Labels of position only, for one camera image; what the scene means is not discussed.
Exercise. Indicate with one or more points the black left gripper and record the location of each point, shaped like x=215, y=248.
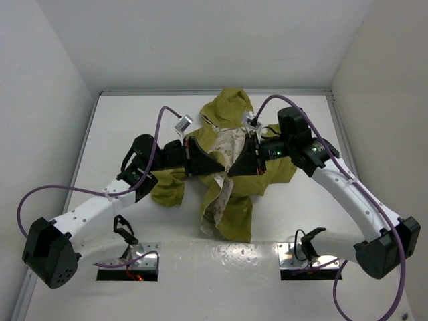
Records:
x=195, y=159

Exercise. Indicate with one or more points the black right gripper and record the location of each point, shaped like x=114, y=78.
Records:
x=247, y=163

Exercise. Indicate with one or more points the olive green hooded jacket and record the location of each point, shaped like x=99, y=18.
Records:
x=226, y=209

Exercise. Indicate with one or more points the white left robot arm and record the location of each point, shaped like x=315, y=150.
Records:
x=96, y=231

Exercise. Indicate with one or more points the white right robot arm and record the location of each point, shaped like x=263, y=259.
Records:
x=386, y=239

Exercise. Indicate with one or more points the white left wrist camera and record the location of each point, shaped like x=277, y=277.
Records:
x=183, y=123

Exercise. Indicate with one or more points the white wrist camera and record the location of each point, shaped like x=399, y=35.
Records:
x=250, y=121
x=183, y=123

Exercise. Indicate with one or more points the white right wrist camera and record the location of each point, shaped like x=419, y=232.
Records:
x=250, y=121

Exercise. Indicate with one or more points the aluminium table frame rail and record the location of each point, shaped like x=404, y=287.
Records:
x=214, y=91

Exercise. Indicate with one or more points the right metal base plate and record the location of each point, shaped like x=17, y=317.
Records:
x=294, y=267

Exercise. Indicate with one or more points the metal base plate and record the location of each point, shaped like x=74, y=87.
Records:
x=294, y=267
x=139, y=263

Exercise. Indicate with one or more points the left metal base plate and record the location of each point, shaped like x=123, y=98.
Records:
x=139, y=263

